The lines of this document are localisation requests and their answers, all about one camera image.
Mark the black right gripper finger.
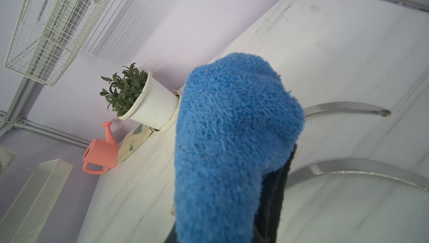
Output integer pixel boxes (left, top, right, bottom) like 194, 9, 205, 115
252, 145, 297, 243

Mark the sickle with wooden handle middle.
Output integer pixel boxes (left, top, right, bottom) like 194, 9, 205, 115
285, 158, 429, 192

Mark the sickle with wooden handle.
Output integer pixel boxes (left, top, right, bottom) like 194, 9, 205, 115
303, 101, 392, 118
285, 158, 429, 192

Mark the blue fluffy rag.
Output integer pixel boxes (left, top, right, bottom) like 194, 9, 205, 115
167, 53, 305, 243

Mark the white plant pot with saucer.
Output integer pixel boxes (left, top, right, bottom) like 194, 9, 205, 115
119, 71, 179, 130

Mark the beige work glove on table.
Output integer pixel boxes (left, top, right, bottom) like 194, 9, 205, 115
116, 124, 153, 163

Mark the pink watering can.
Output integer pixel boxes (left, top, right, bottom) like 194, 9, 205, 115
82, 121, 120, 175

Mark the green potted plant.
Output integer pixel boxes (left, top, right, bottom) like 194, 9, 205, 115
99, 63, 149, 117

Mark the white mesh lower shelf basket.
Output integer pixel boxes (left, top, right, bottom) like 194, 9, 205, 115
1, 159, 73, 243

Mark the white mesh shelf basket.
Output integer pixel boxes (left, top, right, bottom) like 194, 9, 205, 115
0, 145, 16, 174
1, 159, 73, 243

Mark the white mesh upper shelf basket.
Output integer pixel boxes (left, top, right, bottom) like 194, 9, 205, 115
0, 145, 16, 174

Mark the white wire wall basket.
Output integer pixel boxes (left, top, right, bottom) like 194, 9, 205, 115
4, 0, 110, 86

